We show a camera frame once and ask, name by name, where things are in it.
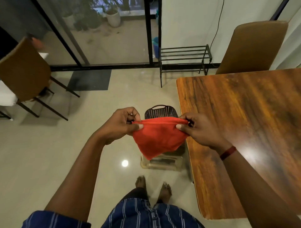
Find person's right forearm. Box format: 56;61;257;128
222;149;301;228

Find dark grey door mat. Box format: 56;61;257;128
67;69;112;91

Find person's right hand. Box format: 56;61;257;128
176;112;232;154

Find blue striped shirt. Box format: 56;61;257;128
22;198;205;228

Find beige plastic stool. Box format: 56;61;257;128
140;143;186;171

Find person's right foot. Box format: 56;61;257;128
157;182;172;204

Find green potted plants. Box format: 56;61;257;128
62;0;111;31

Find dark trousers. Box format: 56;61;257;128
121;187;151;203

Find person's left hand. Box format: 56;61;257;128
96;107;144;145

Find brown chair with black legs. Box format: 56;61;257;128
0;36;80;122
215;20;289;75

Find person's left foot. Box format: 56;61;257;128
135;175;147;190

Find black metal shoe rack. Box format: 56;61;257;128
159;44;213;88

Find blue plastic bucket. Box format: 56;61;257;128
152;37;160;59

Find white plant pot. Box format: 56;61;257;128
106;9;121;28

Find red cloth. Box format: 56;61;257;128
132;117;190;161

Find person's left forearm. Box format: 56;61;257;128
44;133;108;223

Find black cable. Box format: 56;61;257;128
209;0;225;69

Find red wristband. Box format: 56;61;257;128
220;146;237;161

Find person's foot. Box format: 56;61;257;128
135;175;147;190
157;182;172;204

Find black perforated plastic basket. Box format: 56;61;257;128
144;105;179;120

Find black sliding door frame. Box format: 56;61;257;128
31;0;163;71

